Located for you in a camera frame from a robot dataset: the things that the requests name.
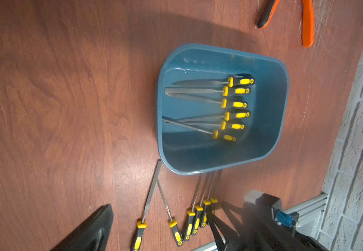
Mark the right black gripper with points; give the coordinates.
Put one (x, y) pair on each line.
(255, 229)

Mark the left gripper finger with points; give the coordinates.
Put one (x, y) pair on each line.
(90, 235)

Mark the teal plastic storage box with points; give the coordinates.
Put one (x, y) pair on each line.
(186, 151)

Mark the orange handled pliers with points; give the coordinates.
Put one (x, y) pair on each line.
(308, 20)

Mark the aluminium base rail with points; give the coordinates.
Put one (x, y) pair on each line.
(309, 216)

